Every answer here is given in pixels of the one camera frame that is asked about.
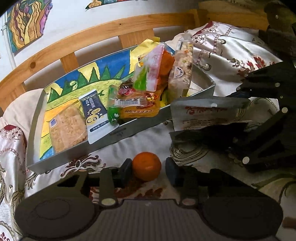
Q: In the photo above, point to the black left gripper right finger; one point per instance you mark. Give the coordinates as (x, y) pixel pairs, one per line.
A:
(187, 180)

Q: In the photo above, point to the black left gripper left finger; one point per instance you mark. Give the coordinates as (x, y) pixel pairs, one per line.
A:
(112, 178)

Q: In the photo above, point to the orange mandarin fruit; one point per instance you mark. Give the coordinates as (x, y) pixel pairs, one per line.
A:
(146, 166)

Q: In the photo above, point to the dark blue powder sachet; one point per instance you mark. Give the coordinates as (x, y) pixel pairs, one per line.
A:
(96, 119)

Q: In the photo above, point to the clear rice crisp bar pack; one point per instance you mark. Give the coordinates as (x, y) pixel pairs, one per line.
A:
(67, 129)

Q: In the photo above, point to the white red text snack packet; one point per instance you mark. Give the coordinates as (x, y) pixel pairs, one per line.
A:
(194, 114)

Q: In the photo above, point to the green stick snack packet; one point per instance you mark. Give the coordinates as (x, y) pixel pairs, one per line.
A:
(112, 109)

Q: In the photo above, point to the yellow green snack packet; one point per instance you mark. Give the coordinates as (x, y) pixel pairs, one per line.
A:
(139, 104)

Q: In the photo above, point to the brown nut bar pack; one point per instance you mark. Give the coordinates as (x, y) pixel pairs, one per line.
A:
(180, 75)

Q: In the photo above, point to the orange red snack bag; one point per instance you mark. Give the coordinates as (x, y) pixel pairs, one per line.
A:
(147, 69)

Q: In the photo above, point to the gold foil candy packet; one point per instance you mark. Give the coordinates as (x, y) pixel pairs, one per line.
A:
(149, 98)

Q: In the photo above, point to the right hand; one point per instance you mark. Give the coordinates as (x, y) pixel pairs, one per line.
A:
(289, 222)

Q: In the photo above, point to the grey tray with dinosaur drawing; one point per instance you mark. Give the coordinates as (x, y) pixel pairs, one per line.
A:
(113, 69)

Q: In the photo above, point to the red white small candy packet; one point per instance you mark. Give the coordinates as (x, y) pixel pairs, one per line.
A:
(126, 88)

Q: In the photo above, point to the floral white satin cover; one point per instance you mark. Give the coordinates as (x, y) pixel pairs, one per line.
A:
(229, 51)

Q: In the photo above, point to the grey green patterned fabric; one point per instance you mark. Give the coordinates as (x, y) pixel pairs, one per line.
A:
(280, 33)

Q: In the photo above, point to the wooden bed frame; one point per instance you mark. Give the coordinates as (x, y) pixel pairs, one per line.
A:
(130, 31)

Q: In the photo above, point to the colourful landscape wall drawing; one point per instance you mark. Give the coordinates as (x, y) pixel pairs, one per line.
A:
(96, 3)

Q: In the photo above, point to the purple yellow swirl wall drawing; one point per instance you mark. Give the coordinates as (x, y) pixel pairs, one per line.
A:
(26, 22)

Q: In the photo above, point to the white wall pipe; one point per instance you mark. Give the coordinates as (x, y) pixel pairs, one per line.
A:
(4, 30)

